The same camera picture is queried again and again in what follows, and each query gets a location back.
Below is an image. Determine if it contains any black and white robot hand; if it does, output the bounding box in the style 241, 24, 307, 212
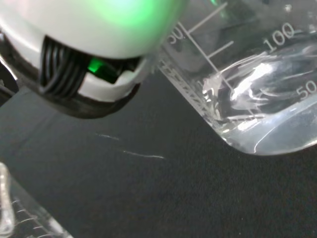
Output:
0, 0, 188, 120

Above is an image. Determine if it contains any black cloth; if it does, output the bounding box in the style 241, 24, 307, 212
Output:
0, 32, 317, 238

